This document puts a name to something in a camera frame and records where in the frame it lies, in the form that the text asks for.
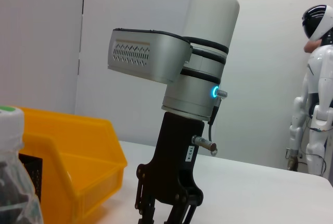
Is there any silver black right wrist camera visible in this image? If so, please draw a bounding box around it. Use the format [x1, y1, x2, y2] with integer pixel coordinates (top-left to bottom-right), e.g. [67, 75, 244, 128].
[107, 28, 193, 83]

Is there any clear green-label water bottle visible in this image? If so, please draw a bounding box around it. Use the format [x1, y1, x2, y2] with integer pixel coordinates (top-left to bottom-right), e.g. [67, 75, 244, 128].
[0, 105, 44, 224]

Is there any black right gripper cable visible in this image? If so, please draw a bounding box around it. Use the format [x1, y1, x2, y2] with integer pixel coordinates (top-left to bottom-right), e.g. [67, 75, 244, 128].
[191, 89, 229, 157]

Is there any black mesh pen holder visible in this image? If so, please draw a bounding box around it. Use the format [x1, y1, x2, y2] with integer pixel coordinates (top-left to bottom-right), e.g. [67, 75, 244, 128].
[18, 153, 44, 204]

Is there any yellow plastic bin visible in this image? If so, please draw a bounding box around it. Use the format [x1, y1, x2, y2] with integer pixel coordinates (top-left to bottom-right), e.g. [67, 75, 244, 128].
[15, 106, 128, 224]

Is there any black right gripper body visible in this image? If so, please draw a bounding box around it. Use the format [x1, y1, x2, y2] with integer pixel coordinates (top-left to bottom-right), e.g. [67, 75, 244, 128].
[135, 111, 205, 208]

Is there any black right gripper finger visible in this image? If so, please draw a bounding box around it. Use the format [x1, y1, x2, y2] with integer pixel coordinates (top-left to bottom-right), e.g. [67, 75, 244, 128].
[134, 171, 157, 224]
[165, 200, 203, 224]

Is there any white humanoid robot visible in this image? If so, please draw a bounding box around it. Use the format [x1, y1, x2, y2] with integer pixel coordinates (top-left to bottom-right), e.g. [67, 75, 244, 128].
[286, 4, 333, 178]

